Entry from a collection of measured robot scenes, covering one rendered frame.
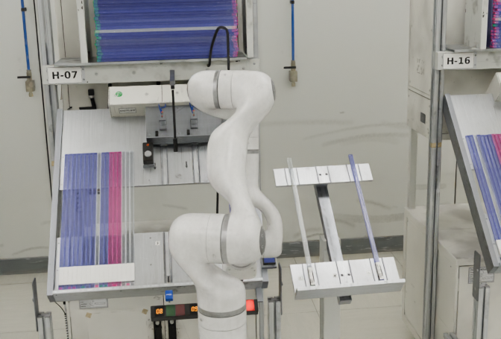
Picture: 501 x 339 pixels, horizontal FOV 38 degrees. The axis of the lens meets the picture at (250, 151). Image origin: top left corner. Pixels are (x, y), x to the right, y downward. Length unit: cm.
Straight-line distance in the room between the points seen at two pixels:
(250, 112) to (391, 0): 260
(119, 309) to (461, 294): 128
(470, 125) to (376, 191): 171
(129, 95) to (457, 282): 141
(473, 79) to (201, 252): 167
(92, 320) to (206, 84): 122
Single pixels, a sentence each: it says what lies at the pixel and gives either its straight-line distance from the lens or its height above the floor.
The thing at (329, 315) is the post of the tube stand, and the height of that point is 53.
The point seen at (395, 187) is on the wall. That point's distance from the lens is 453.
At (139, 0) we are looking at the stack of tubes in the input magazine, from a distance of 265.
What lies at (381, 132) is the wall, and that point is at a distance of 442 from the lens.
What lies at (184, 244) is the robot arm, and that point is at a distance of 175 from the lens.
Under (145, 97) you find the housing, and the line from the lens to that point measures 267.
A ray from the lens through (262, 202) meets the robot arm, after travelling 203.
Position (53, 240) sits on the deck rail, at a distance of 250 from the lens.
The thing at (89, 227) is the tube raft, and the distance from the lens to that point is 250.
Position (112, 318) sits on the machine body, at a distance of 280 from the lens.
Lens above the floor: 169
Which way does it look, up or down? 14 degrees down
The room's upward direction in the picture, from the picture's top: 1 degrees counter-clockwise
